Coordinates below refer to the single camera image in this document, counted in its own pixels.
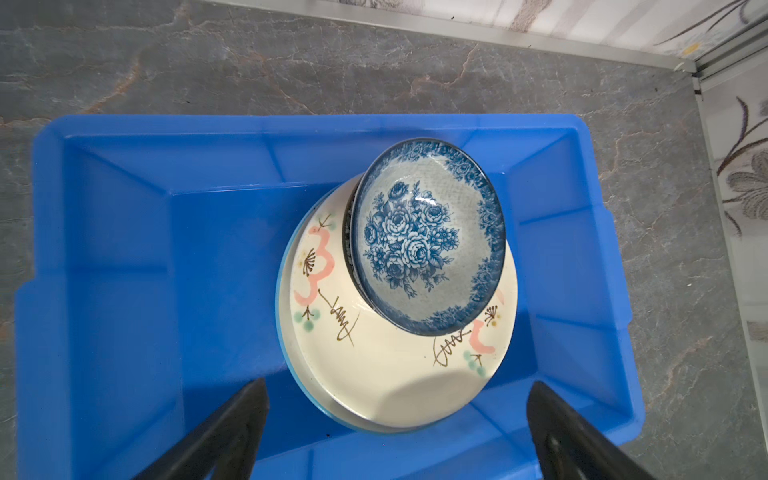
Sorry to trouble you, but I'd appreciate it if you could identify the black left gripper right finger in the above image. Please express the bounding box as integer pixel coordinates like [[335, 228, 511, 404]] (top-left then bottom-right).
[[526, 381, 653, 480]]

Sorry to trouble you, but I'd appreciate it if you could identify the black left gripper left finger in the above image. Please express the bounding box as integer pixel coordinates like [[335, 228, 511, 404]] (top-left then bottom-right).
[[136, 378, 269, 479]]

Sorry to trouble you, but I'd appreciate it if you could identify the watermelon pattern white plate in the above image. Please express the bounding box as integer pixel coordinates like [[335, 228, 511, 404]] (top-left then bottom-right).
[[275, 189, 398, 434]]

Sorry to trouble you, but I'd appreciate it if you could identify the cream floral plate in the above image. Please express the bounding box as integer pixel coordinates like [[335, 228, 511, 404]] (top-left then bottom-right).
[[289, 178, 518, 432]]

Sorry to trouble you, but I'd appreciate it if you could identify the blue floral bowl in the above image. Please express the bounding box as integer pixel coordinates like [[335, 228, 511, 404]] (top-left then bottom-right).
[[344, 138, 511, 337]]

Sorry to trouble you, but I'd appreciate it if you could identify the blue plastic bin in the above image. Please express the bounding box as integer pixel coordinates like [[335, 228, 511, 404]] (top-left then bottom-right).
[[15, 114, 645, 479]]

